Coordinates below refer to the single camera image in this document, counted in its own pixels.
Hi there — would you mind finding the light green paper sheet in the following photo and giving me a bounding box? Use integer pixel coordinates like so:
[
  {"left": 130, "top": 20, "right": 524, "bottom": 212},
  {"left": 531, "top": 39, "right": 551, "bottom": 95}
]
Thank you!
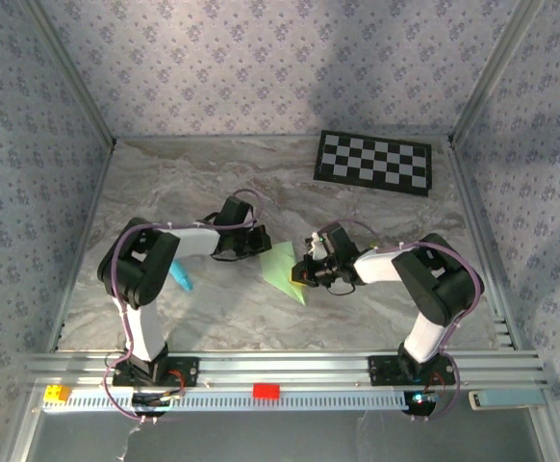
[{"left": 259, "top": 240, "right": 308, "bottom": 307}]

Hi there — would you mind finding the black and white checkerboard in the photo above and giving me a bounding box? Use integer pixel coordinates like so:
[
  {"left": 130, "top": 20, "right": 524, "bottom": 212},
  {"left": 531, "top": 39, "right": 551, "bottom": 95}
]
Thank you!
[{"left": 313, "top": 129, "right": 434, "bottom": 197}]

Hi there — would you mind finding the light blue cylindrical tool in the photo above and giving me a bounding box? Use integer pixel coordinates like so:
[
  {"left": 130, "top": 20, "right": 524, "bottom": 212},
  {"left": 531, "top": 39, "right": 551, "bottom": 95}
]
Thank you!
[{"left": 169, "top": 259, "right": 194, "bottom": 293}]

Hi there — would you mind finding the red block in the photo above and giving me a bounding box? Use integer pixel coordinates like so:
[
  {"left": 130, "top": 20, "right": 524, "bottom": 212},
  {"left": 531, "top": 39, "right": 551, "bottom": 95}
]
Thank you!
[{"left": 252, "top": 382, "right": 282, "bottom": 400}]

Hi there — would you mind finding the black controller board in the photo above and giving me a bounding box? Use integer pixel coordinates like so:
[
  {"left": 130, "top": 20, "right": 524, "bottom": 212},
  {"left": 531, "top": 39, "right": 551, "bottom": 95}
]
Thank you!
[
  {"left": 403, "top": 390, "right": 439, "bottom": 417},
  {"left": 130, "top": 390, "right": 174, "bottom": 419}
]

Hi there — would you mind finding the light blue flat device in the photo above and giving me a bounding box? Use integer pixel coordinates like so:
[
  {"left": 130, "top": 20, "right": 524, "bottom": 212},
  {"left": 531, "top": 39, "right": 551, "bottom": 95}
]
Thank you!
[{"left": 468, "top": 388, "right": 548, "bottom": 412}]

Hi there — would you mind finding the yellow block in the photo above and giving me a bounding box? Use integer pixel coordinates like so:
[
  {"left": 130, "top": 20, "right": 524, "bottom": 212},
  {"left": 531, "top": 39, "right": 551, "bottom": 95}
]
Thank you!
[{"left": 42, "top": 384, "right": 72, "bottom": 403}]

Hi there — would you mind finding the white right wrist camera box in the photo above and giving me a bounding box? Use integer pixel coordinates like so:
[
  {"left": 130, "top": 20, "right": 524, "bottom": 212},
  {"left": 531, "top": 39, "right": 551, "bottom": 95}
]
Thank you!
[{"left": 307, "top": 232, "right": 329, "bottom": 259}]

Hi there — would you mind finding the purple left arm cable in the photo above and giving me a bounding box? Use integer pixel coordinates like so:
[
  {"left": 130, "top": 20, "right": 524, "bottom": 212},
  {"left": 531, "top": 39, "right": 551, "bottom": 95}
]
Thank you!
[{"left": 97, "top": 188, "right": 263, "bottom": 425}]

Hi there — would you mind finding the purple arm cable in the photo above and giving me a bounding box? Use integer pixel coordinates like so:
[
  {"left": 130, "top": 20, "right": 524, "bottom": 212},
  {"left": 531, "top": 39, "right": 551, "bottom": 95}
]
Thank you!
[
  {"left": 97, "top": 188, "right": 263, "bottom": 425},
  {"left": 316, "top": 218, "right": 486, "bottom": 425}
]

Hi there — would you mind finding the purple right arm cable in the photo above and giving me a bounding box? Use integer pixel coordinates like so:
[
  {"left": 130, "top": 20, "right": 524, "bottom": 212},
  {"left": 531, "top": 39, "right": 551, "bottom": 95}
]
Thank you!
[{"left": 316, "top": 218, "right": 486, "bottom": 425}]

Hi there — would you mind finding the aluminium mounting rail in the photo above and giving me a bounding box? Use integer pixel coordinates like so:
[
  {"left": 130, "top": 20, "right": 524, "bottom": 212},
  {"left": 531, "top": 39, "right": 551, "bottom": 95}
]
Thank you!
[{"left": 23, "top": 349, "right": 550, "bottom": 392}]

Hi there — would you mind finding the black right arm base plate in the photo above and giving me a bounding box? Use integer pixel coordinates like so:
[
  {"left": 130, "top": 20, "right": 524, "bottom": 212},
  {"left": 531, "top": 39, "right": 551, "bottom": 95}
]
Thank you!
[{"left": 367, "top": 354, "right": 457, "bottom": 388}]

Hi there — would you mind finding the white slotted cable duct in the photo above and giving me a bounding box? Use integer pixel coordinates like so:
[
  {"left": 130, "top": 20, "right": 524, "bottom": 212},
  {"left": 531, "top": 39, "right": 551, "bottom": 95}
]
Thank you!
[{"left": 41, "top": 387, "right": 415, "bottom": 413}]

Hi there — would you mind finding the aluminium table edge rail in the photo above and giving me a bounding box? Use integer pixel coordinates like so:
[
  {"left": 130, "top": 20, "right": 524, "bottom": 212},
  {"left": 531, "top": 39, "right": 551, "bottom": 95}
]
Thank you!
[
  {"left": 46, "top": 143, "right": 116, "bottom": 352},
  {"left": 447, "top": 142, "right": 521, "bottom": 350}
]

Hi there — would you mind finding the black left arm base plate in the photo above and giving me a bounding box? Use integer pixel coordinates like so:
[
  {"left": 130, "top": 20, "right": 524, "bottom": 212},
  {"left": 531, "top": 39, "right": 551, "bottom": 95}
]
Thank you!
[{"left": 110, "top": 354, "right": 200, "bottom": 389}]

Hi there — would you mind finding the aluminium frame post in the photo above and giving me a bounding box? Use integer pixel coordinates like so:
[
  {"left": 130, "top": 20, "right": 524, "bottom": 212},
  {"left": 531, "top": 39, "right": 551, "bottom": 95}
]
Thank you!
[
  {"left": 449, "top": 0, "right": 548, "bottom": 148},
  {"left": 22, "top": 0, "right": 117, "bottom": 148}
]

